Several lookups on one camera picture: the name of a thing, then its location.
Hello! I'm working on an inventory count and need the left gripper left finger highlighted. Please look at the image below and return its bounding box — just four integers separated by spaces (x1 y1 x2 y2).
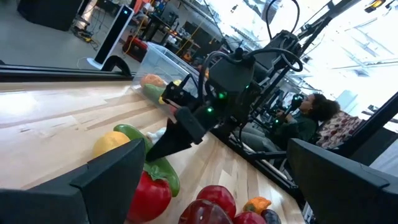
0 138 146 224

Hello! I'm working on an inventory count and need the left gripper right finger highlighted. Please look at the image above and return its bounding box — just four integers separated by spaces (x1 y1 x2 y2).
286 138 398 224

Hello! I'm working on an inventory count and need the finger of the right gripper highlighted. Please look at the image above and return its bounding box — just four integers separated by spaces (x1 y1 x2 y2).
160 80 200 110
145 106 208 162

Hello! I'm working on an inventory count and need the yellow squash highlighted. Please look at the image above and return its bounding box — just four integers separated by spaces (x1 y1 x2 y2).
157 78 183 106

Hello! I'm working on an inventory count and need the white garlic bulb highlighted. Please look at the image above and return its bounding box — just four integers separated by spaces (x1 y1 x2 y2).
146 126 167 144

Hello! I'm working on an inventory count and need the green cucumber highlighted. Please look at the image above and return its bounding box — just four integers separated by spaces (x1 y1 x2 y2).
142 83 166 105
113 123 181 198

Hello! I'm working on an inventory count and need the yellow potato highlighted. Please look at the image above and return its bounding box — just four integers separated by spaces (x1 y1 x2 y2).
93 131 131 158

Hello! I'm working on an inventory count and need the red tomato with green stem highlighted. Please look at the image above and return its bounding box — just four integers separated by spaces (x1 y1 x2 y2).
126 163 173 224

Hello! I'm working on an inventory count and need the large red tomato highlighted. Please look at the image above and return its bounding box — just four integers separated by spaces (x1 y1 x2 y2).
196 185 237 218

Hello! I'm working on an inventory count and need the purple eggplant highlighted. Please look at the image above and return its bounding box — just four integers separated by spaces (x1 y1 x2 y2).
260 208 282 224

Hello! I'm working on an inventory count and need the dark red bell pepper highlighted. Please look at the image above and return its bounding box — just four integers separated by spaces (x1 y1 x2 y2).
177 198 234 224

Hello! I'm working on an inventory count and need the orange carrot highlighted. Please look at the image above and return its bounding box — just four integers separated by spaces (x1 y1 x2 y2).
242 196 272 215

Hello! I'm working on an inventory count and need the clear plastic bin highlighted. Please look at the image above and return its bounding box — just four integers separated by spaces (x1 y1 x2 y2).
132 42 203 121

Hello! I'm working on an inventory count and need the patterned fabric chair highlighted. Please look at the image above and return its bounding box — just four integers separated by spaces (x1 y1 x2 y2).
315 111 363 149

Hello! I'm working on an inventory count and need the person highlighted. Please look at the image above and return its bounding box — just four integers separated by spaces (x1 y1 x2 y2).
239 92 341 153

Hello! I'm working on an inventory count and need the black arched clamp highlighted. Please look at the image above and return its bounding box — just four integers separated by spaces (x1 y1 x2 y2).
101 55 133 77

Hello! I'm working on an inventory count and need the cluttered black workbench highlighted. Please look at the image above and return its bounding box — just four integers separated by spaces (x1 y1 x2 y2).
146 0 200 54

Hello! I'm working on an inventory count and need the tall black white tower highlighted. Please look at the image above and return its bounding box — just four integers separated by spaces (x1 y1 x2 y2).
93 4 135 66

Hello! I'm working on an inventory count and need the small matte red tomato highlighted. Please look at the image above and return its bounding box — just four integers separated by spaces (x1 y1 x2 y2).
232 211 267 224

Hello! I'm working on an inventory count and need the black cabinet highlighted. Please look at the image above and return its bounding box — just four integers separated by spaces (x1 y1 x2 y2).
17 0 83 32

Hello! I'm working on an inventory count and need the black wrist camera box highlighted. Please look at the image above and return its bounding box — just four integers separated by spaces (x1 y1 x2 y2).
207 57 256 94

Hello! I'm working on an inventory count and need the thick black cable loop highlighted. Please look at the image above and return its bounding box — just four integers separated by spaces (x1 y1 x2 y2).
245 47 304 73

